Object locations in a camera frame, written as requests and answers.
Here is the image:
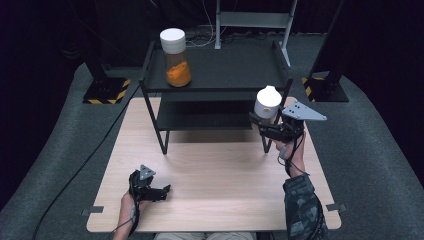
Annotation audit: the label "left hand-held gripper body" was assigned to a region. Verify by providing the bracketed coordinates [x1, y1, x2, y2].
[128, 164, 168, 203]

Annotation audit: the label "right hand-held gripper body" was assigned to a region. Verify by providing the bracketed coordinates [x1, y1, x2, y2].
[259, 101, 328, 143]

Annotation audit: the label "black two-tier shelf rack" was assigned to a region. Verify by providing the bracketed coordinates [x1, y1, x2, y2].
[138, 40, 295, 156]

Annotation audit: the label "orange powder jar white lid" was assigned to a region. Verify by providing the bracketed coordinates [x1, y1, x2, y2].
[159, 27, 193, 88]

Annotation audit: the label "person's left hand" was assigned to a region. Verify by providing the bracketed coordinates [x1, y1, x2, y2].
[120, 191, 151, 215]

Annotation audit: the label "person's right hand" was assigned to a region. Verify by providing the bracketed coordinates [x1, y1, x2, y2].
[273, 131, 307, 178]

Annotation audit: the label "grey tape piece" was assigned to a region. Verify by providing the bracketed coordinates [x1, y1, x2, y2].
[325, 202, 348, 213]
[81, 205, 105, 217]

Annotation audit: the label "person's beige trousers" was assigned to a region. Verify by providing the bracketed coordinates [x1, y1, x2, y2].
[153, 231, 258, 240]

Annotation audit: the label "grey metal stand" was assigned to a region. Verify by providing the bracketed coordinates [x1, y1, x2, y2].
[214, 0, 299, 68]

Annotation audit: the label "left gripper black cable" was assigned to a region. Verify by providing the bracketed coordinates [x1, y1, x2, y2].
[111, 196, 141, 240]

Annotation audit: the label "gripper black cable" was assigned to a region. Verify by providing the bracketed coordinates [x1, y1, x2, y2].
[277, 133, 309, 178]
[111, 196, 141, 240]

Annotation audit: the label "black post with striped base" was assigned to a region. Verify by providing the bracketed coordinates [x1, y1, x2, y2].
[301, 0, 350, 104]
[64, 0, 132, 105]

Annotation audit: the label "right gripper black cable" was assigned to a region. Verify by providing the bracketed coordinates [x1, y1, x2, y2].
[277, 133, 309, 178]

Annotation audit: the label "long black floor cable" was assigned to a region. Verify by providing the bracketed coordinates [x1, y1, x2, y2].
[31, 84, 141, 240]

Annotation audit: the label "bundle of floor cables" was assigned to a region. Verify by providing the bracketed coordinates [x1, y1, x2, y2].
[184, 24, 218, 49]

